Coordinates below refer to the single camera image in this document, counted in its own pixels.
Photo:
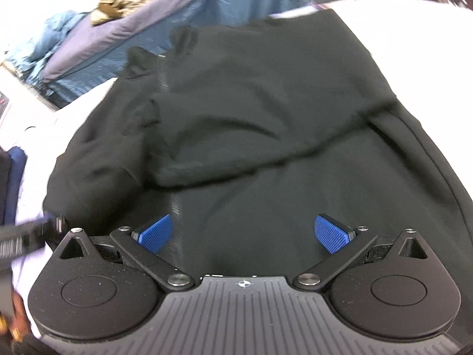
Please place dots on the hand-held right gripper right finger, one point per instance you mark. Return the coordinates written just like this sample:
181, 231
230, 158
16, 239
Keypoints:
332, 233

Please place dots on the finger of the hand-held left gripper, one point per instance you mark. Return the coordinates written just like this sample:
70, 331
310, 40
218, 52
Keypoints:
26, 237

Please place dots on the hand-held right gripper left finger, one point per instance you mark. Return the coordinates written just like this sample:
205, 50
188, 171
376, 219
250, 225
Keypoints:
155, 233

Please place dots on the black zip jacket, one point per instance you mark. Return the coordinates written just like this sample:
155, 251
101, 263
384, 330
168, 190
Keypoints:
266, 137

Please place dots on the person's left hand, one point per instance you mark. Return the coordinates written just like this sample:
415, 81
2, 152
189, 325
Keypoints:
16, 321

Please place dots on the folded navy cloth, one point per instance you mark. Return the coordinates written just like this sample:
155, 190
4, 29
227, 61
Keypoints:
16, 181

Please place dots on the light blue crumpled cloth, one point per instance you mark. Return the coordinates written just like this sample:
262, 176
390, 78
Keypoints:
40, 44

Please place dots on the floral bedsheet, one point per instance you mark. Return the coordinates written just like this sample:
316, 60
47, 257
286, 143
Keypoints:
425, 44

